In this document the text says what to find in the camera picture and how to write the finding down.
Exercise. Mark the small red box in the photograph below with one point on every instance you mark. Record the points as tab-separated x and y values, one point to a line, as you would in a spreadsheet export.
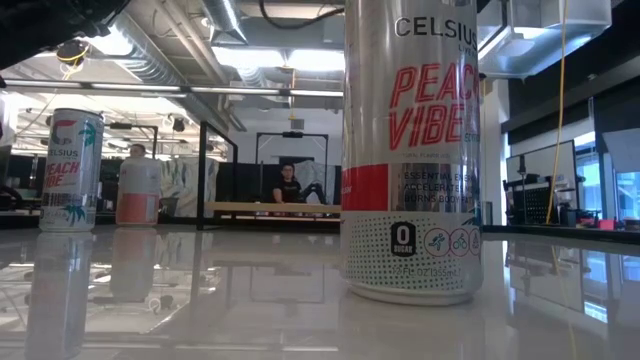
606	224

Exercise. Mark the large silver air duct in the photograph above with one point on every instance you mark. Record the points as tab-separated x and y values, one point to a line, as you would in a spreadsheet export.
540	45

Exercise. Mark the black metal station frame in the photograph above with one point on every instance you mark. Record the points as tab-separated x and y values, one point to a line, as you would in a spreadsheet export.
292	134
140	126

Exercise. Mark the silver Celsius Peach Vibe can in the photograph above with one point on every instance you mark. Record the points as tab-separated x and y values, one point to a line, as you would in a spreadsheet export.
70	170
410	150

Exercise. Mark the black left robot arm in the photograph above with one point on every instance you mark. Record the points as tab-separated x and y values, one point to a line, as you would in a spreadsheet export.
30	25

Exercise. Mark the silver ventilation duct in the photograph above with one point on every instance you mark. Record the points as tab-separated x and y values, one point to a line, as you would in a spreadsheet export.
150	55

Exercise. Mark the person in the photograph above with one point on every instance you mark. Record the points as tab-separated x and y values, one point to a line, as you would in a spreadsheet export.
137	150
289	190

